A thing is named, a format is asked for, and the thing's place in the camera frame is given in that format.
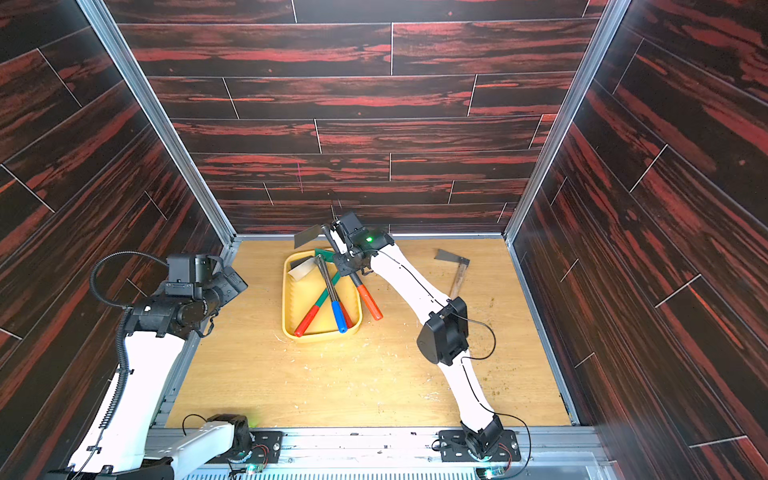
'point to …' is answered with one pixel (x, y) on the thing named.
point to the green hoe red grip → (314, 310)
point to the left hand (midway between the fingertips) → (230, 285)
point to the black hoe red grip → (349, 321)
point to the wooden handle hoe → (461, 271)
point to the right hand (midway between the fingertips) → (352, 259)
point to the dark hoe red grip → (310, 233)
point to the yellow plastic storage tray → (299, 299)
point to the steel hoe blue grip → (337, 306)
